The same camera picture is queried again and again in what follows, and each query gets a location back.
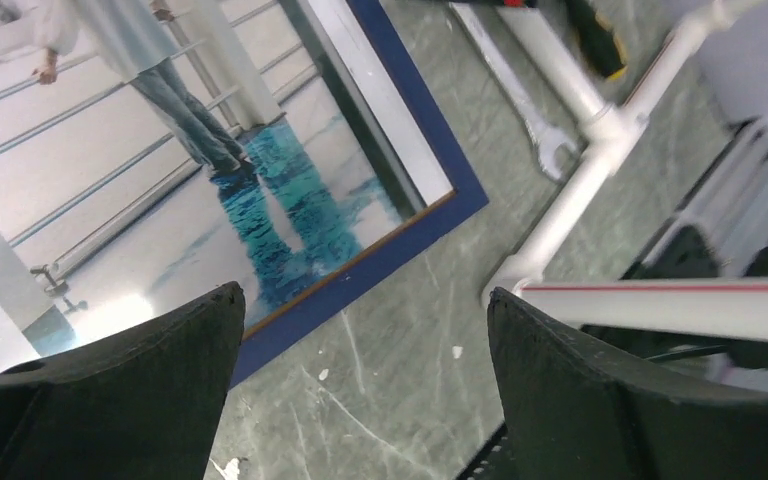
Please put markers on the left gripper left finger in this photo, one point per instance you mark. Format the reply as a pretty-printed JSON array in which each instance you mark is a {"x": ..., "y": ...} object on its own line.
[{"x": 144, "y": 403}]

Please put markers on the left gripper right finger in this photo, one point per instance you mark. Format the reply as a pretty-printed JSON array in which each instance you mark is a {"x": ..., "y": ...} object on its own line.
[{"x": 579, "y": 408}]

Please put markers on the blue picture frame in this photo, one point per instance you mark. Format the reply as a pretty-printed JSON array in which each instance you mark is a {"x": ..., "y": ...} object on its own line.
[{"x": 424, "y": 152}]

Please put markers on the black yellow screwdriver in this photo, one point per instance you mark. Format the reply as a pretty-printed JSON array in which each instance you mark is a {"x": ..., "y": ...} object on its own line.
[{"x": 598, "y": 43}]

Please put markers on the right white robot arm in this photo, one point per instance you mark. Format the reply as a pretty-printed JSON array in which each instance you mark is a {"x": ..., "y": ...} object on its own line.
[{"x": 684, "y": 255}]

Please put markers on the photo of woman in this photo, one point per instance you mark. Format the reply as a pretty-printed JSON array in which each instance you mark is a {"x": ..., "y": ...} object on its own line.
[{"x": 159, "y": 166}]

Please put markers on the silver 24mm wrench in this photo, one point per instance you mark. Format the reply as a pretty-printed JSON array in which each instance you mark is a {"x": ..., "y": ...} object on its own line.
[{"x": 546, "y": 138}]

